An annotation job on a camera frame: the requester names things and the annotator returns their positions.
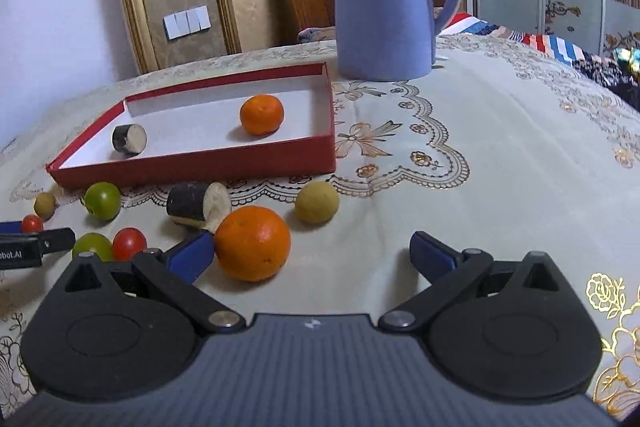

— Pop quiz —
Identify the small orange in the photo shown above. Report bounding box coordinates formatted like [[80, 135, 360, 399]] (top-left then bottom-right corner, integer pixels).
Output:
[[240, 94, 285, 136]]

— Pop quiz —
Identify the blue electric kettle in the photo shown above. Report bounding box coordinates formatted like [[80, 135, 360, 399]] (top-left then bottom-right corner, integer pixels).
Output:
[[320, 0, 466, 82]]

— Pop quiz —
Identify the striped colourful blanket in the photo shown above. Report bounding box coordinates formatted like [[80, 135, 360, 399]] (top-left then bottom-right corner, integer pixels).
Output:
[[440, 12, 640, 108]]

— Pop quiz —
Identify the large orange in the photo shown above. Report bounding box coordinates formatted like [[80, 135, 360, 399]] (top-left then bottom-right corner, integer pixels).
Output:
[[214, 206, 292, 283]]

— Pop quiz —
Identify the white wall switch panel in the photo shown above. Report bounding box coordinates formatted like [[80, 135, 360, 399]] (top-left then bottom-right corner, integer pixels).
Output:
[[163, 5, 211, 40]]

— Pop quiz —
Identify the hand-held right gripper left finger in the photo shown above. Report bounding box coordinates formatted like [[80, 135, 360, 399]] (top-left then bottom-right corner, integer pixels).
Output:
[[62, 229, 247, 335]]

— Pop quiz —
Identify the cream embroidered tablecloth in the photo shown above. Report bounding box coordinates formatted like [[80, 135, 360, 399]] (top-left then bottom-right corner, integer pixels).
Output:
[[0, 34, 640, 427]]

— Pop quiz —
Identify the small brown round fruit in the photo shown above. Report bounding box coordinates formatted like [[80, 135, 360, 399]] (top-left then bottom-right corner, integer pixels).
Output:
[[33, 193, 57, 220]]

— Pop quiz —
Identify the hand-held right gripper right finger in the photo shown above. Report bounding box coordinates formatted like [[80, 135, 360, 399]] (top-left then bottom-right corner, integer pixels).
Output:
[[377, 231, 563, 334]]

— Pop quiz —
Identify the green round fruit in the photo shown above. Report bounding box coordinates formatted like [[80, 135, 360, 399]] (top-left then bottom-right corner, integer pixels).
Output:
[[82, 182, 122, 222], [72, 233, 115, 263]]

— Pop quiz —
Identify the red shallow cardboard box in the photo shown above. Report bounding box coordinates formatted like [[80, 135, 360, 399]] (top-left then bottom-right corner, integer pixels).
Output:
[[46, 63, 337, 188]]

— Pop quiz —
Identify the patterned pillow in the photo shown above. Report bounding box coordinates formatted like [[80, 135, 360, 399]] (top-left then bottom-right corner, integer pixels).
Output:
[[297, 26, 337, 44]]

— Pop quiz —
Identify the yellow-green round fruit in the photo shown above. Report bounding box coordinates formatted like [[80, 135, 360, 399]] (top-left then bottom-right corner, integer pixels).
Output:
[[294, 182, 340, 225]]

